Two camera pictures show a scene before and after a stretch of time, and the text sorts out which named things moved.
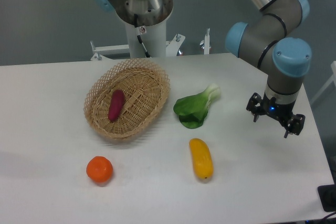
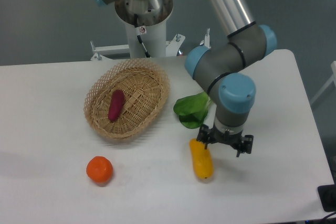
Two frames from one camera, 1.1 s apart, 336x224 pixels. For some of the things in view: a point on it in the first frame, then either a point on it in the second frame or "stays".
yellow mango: [202, 158] stays
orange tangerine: [100, 169] stays
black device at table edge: [327, 196] stays
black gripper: [282, 111] → [237, 140]
